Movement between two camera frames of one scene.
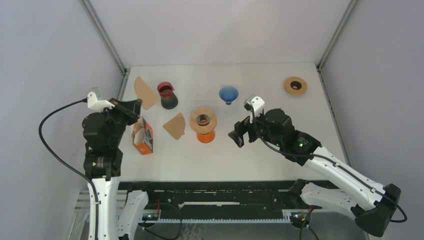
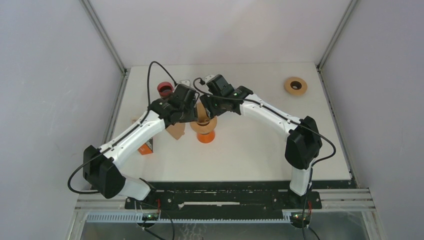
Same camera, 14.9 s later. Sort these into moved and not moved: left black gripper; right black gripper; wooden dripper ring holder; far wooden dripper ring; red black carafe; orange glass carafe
Moved: left black gripper; right black gripper
Not moved: red black carafe; orange glass carafe; wooden dripper ring holder; far wooden dripper ring
